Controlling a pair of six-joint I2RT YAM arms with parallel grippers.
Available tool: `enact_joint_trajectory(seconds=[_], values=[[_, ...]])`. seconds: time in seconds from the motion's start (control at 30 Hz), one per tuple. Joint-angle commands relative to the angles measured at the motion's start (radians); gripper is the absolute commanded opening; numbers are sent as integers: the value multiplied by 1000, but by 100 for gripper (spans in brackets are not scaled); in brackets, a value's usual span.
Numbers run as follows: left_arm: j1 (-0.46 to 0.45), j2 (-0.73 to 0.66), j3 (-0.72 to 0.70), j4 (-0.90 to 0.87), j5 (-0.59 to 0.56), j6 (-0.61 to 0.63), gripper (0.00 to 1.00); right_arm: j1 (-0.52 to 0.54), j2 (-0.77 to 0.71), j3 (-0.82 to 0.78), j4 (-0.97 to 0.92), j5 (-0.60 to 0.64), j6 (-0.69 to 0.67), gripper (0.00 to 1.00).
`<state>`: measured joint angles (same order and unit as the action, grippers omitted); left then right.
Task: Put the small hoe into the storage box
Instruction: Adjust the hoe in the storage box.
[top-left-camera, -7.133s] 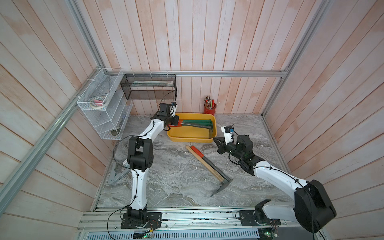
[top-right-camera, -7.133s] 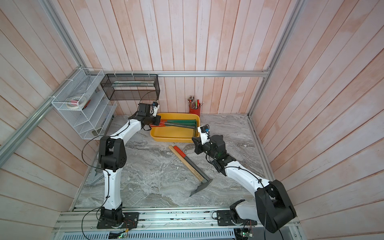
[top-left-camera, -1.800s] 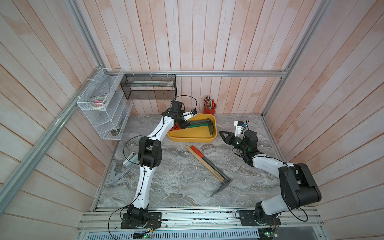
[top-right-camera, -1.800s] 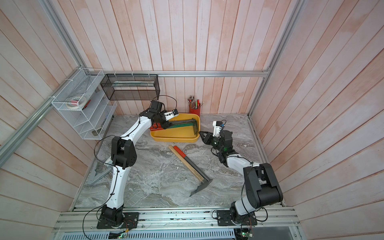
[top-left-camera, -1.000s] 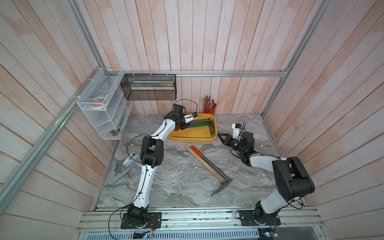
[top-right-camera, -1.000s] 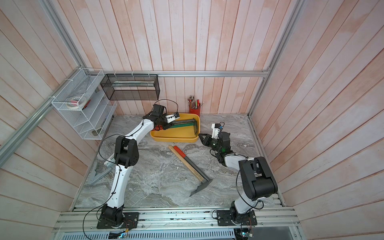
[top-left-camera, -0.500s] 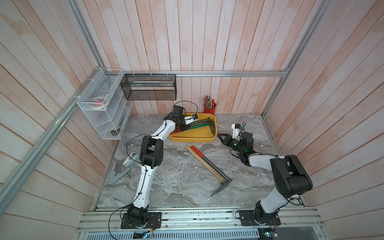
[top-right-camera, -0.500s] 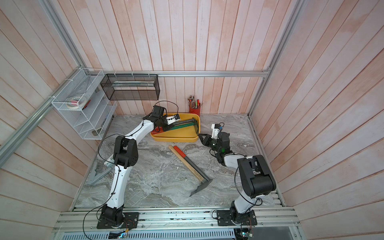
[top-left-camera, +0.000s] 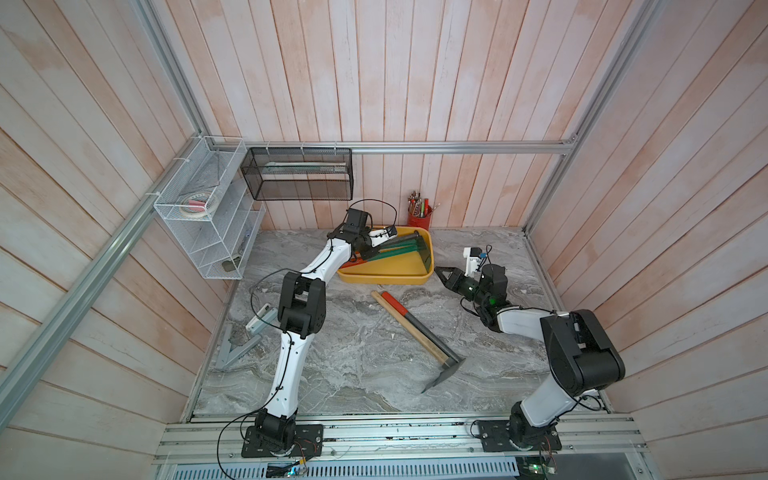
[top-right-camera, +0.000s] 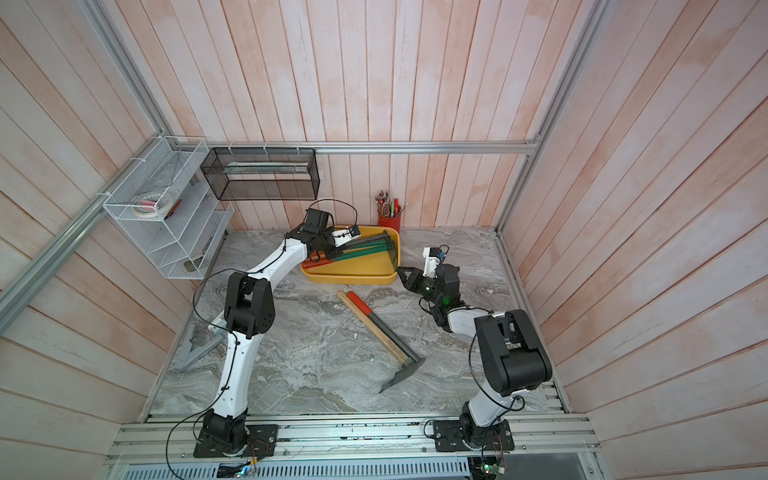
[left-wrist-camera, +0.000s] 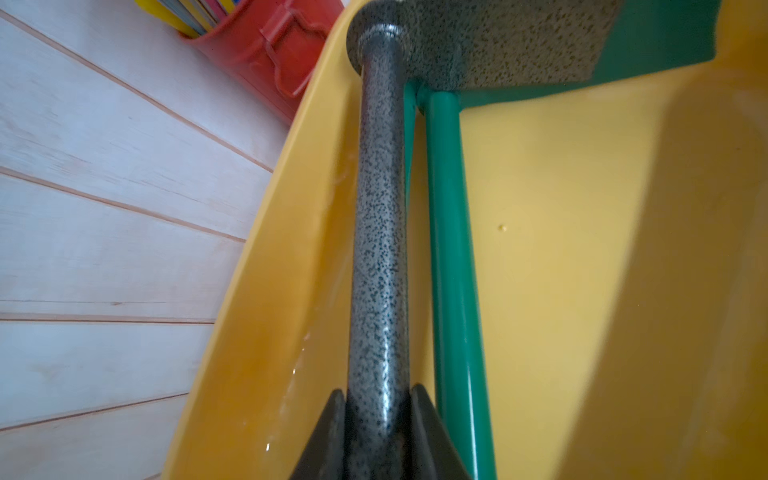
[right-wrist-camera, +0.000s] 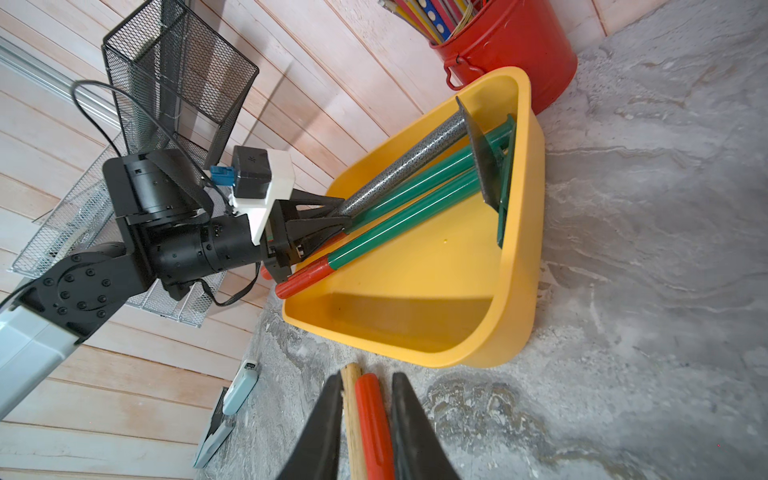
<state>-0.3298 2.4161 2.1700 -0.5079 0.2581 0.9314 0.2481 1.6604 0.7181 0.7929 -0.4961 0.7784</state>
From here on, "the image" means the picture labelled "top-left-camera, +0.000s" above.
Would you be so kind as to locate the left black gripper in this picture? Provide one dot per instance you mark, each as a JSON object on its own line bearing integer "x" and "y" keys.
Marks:
{"x": 368, "y": 253}

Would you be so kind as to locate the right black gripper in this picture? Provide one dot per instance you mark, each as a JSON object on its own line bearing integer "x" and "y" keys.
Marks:
{"x": 455, "y": 279}

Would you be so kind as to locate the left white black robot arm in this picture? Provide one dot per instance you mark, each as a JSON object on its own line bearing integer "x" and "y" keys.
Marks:
{"x": 301, "y": 313}

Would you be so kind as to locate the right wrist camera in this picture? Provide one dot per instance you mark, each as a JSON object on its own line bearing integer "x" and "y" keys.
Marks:
{"x": 475, "y": 258}

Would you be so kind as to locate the tape roll on shelf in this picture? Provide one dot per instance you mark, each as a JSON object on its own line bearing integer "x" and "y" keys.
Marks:
{"x": 198, "y": 205}

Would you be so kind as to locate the grey hoe red grip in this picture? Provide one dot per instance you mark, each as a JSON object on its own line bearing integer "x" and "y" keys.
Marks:
{"x": 454, "y": 360}
{"x": 410, "y": 243}

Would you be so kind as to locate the white wire wall shelf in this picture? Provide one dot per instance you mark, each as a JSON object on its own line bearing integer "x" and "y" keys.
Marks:
{"x": 219, "y": 245}

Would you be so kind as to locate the yellow plastic storage box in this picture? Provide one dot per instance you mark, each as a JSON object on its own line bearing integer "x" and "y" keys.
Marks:
{"x": 401, "y": 270}

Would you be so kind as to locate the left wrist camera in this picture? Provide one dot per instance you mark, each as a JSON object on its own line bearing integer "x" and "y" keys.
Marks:
{"x": 383, "y": 234}

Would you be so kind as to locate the pens in red cup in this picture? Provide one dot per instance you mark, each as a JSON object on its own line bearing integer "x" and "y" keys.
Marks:
{"x": 419, "y": 206}

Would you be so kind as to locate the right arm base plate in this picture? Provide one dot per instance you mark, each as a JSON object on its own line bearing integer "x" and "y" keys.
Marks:
{"x": 515, "y": 435}

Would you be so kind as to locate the green hoe red grip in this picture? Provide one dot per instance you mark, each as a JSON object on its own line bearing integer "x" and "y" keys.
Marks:
{"x": 423, "y": 254}
{"x": 410, "y": 242}

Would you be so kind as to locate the black mesh wall basket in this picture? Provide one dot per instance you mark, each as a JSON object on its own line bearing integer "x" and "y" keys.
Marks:
{"x": 299, "y": 173}

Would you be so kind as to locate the red pen holder cup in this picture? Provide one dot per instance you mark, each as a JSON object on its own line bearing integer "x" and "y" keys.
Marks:
{"x": 419, "y": 221}

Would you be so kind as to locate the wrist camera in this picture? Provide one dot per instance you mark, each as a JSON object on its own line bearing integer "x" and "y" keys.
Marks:
{"x": 383, "y": 234}
{"x": 475, "y": 258}

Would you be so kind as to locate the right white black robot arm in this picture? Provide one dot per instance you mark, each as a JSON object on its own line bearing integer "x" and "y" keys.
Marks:
{"x": 580, "y": 355}

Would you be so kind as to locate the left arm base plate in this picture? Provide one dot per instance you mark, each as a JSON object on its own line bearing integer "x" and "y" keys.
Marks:
{"x": 296, "y": 441}

